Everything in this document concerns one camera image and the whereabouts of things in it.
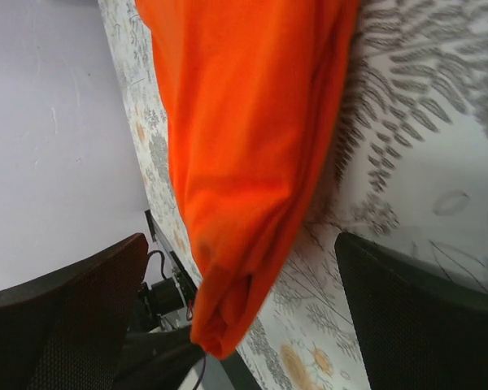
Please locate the orange t shirt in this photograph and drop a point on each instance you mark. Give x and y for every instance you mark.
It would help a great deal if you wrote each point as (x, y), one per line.
(251, 90)

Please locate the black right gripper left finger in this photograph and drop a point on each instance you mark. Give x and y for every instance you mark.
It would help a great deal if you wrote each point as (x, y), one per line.
(66, 329)

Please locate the floral patterned table mat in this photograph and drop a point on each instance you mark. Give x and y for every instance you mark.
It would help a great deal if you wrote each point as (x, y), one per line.
(406, 168)

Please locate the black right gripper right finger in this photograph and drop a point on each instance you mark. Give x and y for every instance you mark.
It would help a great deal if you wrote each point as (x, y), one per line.
(415, 329)

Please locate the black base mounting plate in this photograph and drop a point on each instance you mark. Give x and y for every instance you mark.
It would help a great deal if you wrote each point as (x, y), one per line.
(235, 368)

